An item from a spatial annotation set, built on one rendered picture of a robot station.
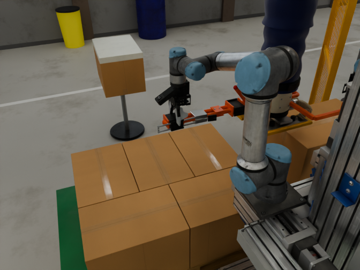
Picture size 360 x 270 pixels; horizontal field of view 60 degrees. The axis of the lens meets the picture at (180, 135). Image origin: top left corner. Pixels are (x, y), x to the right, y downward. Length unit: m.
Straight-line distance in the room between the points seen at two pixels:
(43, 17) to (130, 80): 4.17
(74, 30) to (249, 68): 5.73
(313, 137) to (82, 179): 1.53
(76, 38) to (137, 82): 3.63
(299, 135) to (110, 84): 1.81
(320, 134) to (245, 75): 1.13
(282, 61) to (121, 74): 2.19
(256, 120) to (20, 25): 6.32
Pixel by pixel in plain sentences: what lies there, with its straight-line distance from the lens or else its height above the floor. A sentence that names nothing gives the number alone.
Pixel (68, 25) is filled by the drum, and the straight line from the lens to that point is 6.51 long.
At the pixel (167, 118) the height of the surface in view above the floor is 1.23.
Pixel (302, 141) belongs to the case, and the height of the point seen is 0.95.
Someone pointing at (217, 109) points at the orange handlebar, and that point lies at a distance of 1.61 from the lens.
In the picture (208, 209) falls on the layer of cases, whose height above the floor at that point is 0.54.
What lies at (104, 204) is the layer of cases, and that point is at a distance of 2.07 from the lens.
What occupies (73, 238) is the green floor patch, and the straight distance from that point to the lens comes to 2.67.
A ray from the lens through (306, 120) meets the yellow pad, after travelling 1.86.
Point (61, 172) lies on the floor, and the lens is 3.29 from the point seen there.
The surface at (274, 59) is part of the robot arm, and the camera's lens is 0.99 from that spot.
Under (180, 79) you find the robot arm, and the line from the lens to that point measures 1.40.
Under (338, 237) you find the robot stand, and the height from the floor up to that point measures 1.00.
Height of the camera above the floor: 2.01
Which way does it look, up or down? 35 degrees down
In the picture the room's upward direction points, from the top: 1 degrees counter-clockwise
